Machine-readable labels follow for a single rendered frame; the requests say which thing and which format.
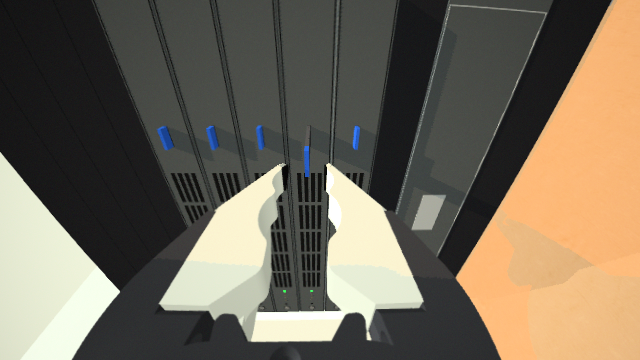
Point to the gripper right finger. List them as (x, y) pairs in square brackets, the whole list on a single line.
[(379, 267)]

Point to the black server rack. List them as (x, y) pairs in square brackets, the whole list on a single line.
[(226, 90)]

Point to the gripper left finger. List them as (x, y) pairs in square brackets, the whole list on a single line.
[(218, 265)]

